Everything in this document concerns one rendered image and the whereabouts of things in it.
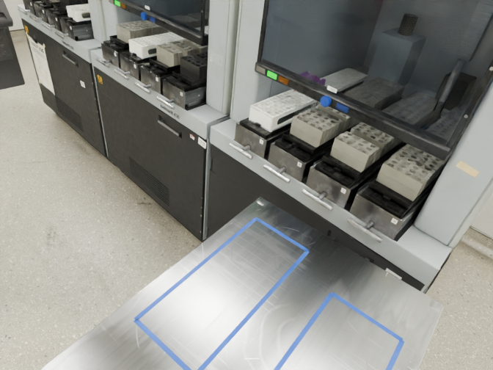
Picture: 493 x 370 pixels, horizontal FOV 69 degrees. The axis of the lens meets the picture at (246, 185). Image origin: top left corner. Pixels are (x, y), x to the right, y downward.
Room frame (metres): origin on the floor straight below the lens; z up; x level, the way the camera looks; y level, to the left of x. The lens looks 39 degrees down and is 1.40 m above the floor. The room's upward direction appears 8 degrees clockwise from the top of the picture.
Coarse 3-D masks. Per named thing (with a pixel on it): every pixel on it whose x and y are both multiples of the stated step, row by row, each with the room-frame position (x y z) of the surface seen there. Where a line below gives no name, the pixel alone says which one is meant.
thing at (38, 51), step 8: (32, 40) 2.14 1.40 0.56; (32, 48) 2.17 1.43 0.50; (40, 48) 2.07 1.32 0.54; (40, 56) 2.09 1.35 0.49; (40, 64) 2.12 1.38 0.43; (40, 72) 2.14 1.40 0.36; (48, 72) 2.05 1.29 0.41; (40, 80) 2.17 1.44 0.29; (48, 80) 2.07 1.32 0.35; (48, 88) 2.10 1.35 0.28
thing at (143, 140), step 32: (224, 0) 1.23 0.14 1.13; (224, 32) 1.23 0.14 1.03; (96, 64) 1.64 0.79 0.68; (224, 64) 1.22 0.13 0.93; (128, 96) 1.47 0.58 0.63; (160, 96) 1.32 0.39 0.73; (224, 96) 1.22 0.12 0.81; (128, 128) 1.49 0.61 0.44; (160, 128) 1.32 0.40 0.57; (192, 128) 1.19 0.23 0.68; (128, 160) 1.52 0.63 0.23; (160, 160) 1.33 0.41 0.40; (192, 160) 1.19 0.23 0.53; (160, 192) 1.34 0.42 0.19; (192, 192) 1.19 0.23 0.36; (192, 224) 1.18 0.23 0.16
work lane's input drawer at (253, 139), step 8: (248, 120) 1.05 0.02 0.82; (240, 128) 1.04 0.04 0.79; (248, 128) 1.02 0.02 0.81; (256, 128) 1.01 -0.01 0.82; (280, 128) 1.03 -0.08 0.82; (288, 128) 1.06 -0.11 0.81; (240, 136) 1.03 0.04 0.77; (248, 136) 1.01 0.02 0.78; (256, 136) 0.99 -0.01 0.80; (264, 136) 0.98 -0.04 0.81; (272, 136) 1.00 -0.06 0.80; (280, 136) 1.02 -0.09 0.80; (232, 144) 1.00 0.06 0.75; (240, 144) 1.03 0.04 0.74; (248, 144) 1.01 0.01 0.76; (256, 144) 0.99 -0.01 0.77; (264, 144) 0.97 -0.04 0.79; (240, 152) 0.97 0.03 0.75; (256, 152) 0.98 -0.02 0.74; (264, 152) 0.96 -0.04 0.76
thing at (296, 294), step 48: (240, 240) 0.53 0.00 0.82; (288, 240) 0.55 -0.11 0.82; (144, 288) 0.38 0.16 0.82; (192, 288) 0.39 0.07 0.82; (240, 288) 0.41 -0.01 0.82; (288, 288) 0.42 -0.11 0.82; (336, 288) 0.44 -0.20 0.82; (384, 288) 0.45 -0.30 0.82; (96, 336) 0.28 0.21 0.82; (144, 336) 0.29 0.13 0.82; (192, 336) 0.30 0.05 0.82; (240, 336) 0.31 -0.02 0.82; (288, 336) 0.32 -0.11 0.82; (336, 336) 0.34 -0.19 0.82; (384, 336) 0.35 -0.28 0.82
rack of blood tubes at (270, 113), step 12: (276, 96) 1.16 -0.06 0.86; (288, 96) 1.18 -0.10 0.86; (300, 96) 1.20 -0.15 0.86; (252, 108) 1.06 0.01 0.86; (264, 108) 1.06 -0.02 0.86; (276, 108) 1.08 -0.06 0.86; (288, 108) 1.09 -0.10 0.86; (300, 108) 1.12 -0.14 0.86; (252, 120) 1.05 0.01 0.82; (264, 120) 1.02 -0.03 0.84; (276, 120) 1.02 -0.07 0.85; (288, 120) 1.07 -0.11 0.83
